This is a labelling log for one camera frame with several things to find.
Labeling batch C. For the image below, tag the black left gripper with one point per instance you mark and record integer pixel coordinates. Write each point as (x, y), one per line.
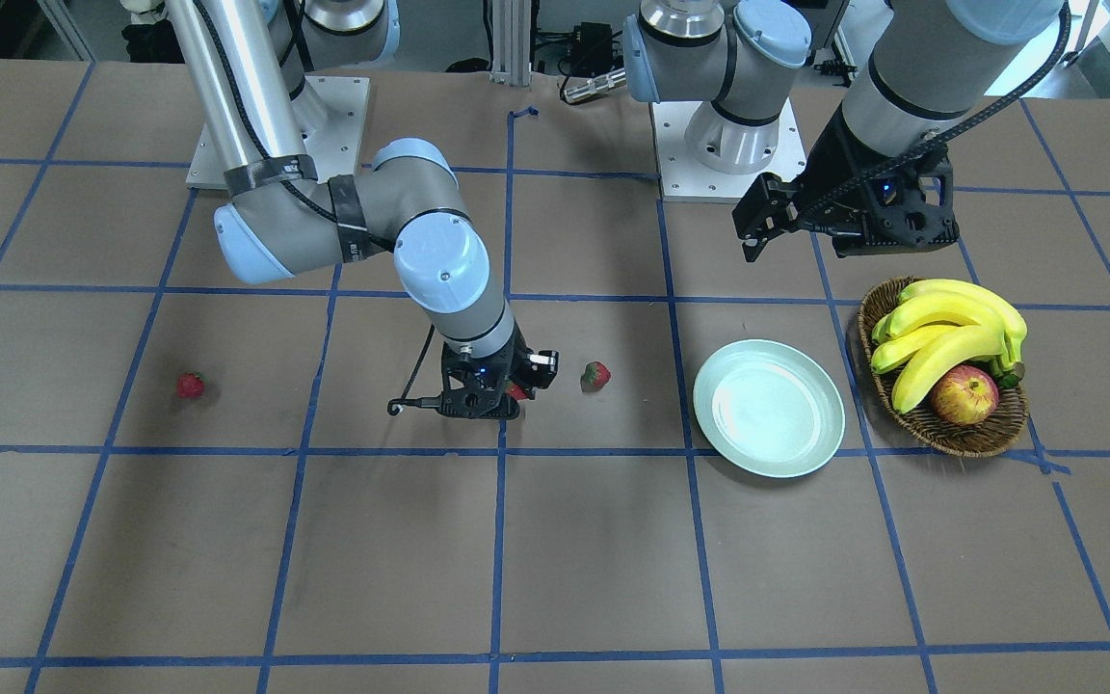
(832, 161)

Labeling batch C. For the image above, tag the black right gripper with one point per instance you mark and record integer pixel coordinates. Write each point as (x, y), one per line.
(540, 367)

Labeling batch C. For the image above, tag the red strawberry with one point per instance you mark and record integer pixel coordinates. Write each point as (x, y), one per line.
(189, 385)
(595, 376)

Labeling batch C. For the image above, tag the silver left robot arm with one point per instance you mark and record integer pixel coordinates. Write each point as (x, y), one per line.
(938, 70)

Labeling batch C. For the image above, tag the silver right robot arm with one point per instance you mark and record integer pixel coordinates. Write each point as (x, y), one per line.
(298, 202)

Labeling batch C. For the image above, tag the light green plate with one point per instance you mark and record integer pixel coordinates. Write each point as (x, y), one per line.
(769, 408)

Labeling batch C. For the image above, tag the yellow banana bunch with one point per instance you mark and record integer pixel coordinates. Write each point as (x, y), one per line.
(948, 330)

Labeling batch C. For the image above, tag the red apple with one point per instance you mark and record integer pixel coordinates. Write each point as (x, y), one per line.
(964, 395)

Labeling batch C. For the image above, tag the woven wicker basket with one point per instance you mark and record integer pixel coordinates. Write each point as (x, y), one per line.
(988, 438)

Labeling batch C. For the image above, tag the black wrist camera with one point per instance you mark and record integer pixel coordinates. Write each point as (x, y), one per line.
(542, 368)

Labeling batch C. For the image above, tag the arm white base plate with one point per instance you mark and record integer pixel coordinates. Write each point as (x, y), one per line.
(703, 157)
(331, 113)

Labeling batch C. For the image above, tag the aluminium frame post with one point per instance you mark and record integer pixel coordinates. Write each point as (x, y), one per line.
(511, 32)

